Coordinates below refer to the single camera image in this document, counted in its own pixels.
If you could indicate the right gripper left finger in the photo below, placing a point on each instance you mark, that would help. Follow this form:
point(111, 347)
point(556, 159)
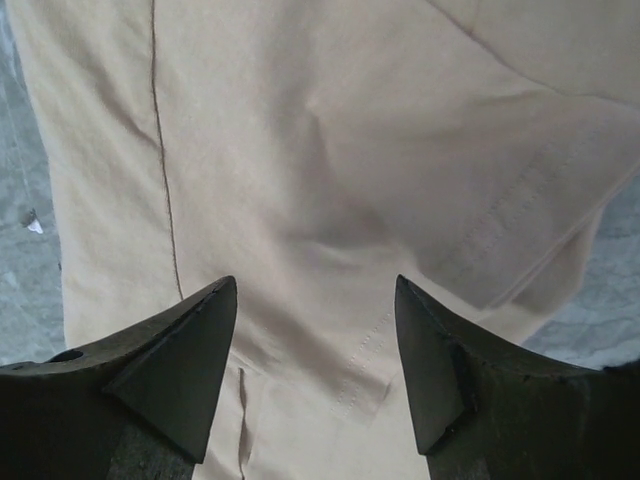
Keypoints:
point(137, 404)

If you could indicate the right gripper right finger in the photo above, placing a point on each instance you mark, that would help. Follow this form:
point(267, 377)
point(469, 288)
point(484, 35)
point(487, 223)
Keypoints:
point(485, 408)

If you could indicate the beige t shirt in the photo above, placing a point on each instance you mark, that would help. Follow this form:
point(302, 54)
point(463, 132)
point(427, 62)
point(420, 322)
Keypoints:
point(315, 150)

